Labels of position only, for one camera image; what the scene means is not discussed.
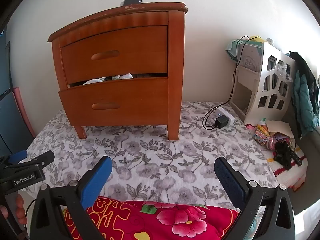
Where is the clear plastic wrap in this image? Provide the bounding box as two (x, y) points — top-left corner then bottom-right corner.
(277, 64), (293, 81)

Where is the wooden drawer curved front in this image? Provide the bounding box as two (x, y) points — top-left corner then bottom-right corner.
(60, 25), (168, 84)

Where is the dark blue-grey cabinet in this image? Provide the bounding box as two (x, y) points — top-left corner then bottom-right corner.
(0, 24), (34, 157)

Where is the red floral quilt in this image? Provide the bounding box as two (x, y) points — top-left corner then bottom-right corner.
(62, 196), (240, 240)

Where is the white cotton garment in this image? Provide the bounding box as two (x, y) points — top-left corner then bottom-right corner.
(84, 73), (134, 85)

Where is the black remote control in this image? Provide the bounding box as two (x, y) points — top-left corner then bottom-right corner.
(285, 145), (303, 167)

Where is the white printed bag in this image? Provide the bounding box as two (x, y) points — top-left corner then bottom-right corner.
(239, 42), (263, 68)

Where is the pink toy pouch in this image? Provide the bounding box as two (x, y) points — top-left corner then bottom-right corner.
(267, 134), (288, 151)

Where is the person's left hand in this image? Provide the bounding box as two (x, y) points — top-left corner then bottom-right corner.
(14, 194), (27, 227)

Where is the wooden nightstand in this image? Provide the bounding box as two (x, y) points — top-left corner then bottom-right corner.
(47, 2), (188, 141)

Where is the beige paper sheet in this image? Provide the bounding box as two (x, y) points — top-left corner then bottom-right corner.
(265, 120), (295, 139)

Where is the white openwork plastic shelf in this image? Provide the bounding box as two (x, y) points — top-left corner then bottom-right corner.
(229, 39), (297, 125)

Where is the white red crocheted mat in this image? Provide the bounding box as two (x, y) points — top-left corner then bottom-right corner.
(265, 142), (308, 192)

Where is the teal cloth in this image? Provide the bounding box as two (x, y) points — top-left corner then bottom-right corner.
(226, 39), (242, 60)

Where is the black cloth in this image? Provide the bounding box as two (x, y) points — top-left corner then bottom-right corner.
(274, 141), (293, 169)

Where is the black power cable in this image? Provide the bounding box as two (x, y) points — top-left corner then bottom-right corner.
(202, 35), (250, 130)

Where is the dark teal jacket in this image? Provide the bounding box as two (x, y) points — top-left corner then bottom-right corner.
(289, 51), (320, 139)

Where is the thin black cable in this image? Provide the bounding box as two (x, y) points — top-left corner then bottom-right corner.
(24, 199), (38, 220)

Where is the black charger plug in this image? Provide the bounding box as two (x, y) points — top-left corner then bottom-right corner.
(215, 116), (228, 130)

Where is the wooden drawer straight front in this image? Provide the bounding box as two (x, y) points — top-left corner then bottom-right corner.
(58, 77), (168, 127)

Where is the grey floral blanket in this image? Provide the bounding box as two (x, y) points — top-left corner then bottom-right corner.
(21, 101), (279, 209)

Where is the white power strip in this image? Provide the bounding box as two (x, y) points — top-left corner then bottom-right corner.
(210, 107), (235, 128)

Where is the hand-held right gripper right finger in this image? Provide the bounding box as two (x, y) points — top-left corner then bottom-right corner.
(214, 157), (296, 240)

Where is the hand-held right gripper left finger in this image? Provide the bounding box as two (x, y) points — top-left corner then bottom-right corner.
(29, 156), (113, 240)

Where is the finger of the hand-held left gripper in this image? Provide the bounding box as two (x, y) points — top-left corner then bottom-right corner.
(7, 151), (55, 168)
(0, 150), (27, 167)

